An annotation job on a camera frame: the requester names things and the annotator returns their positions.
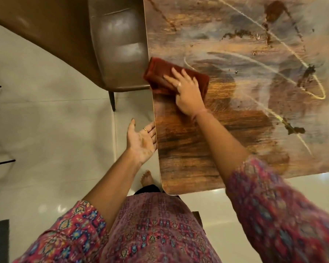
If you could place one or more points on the person's left little finger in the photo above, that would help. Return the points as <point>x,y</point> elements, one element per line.
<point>154,147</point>

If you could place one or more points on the person's right fingers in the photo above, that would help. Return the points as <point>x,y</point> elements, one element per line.
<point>179,78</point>

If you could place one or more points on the dark red cleaning cloth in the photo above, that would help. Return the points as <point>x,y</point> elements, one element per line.
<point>157,75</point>

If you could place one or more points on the person's left middle finger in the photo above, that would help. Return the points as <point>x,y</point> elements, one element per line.
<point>152,133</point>

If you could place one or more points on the person's left forearm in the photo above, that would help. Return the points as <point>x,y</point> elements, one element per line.
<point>115,188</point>

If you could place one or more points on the black trousers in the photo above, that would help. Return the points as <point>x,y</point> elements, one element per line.
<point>149,189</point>

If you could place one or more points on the pink patterned dress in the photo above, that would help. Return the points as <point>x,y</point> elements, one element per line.
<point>156,230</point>

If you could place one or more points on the person's right forearm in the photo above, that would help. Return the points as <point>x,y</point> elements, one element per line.
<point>222,145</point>

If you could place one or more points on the person's left hand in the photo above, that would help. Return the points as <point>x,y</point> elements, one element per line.
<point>139,143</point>

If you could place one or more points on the person's bare foot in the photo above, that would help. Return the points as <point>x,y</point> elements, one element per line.
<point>147,178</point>

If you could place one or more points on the person's left thumb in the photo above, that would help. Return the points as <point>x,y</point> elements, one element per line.
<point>131,129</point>

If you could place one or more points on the person's right hand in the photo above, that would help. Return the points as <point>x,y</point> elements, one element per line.
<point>189,95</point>

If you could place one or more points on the brown leather chair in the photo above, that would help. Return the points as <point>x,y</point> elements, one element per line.
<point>118,43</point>

